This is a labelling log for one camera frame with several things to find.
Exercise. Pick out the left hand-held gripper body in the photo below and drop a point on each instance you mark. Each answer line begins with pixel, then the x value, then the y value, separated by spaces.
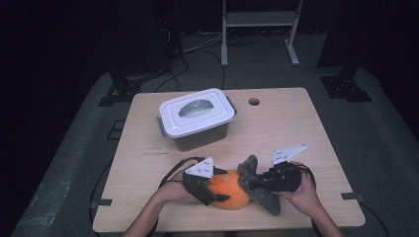
pixel 197 184

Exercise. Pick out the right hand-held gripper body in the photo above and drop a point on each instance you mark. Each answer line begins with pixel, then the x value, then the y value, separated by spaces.
pixel 288 179

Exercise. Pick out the orange plush toy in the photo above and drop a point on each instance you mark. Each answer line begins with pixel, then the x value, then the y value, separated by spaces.
pixel 229 191

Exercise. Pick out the brown transparent storage box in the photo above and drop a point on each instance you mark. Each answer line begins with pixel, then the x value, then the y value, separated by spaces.
pixel 201 138

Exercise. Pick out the white box lid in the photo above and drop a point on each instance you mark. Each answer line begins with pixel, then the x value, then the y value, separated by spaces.
pixel 217 107

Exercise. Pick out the person's left hand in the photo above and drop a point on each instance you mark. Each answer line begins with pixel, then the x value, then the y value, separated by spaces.
pixel 174 192

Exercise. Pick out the person's right hand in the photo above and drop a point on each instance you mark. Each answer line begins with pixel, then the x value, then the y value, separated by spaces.
pixel 308 197

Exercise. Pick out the grey table edge clip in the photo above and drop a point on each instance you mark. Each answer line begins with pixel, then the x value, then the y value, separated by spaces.
pixel 100 203
pixel 352 196

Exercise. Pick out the black stand base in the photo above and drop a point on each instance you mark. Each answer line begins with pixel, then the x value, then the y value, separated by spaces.
pixel 123 89
pixel 344 87

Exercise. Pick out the white metal stand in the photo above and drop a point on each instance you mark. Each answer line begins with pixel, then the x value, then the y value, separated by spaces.
pixel 260 19

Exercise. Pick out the black floor frame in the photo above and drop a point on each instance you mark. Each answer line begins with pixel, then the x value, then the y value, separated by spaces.
pixel 109 135

